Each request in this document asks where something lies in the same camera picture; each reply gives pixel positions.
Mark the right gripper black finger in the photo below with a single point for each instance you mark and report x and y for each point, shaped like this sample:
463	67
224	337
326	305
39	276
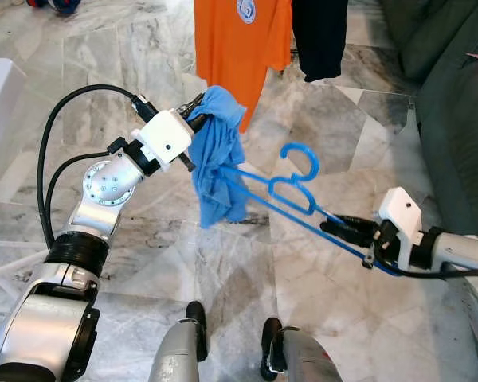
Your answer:
354	221
346	235

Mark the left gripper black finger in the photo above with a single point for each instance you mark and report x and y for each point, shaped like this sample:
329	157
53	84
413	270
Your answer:
199	121
193	102

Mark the blue cloth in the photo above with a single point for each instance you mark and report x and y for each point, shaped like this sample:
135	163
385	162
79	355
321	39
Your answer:
219	159

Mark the blue plastic hanger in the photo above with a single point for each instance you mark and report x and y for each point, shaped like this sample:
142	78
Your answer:
314	161

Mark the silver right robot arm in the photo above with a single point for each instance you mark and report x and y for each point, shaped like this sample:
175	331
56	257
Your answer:
454	251

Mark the orange t-shirt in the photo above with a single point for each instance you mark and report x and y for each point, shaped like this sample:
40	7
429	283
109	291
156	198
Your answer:
239	56

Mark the grey robot right leg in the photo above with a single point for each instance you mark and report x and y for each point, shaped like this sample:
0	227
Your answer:
299	362

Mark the grey robot leg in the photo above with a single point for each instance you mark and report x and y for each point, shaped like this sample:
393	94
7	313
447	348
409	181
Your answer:
175	358
299	362

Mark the navy blue t-shirt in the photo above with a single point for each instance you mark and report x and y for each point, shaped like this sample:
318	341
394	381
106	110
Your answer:
319	40

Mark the green leather sofa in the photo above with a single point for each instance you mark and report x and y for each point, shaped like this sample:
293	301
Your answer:
454	119

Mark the grey robot left leg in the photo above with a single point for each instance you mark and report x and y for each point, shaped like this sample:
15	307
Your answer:
175	358

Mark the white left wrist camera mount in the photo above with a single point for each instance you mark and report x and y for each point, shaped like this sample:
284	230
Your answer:
166	139

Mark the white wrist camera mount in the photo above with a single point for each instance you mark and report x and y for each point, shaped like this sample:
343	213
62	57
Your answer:
398	215
166	139

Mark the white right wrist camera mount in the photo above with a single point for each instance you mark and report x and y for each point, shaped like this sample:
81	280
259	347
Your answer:
398	215

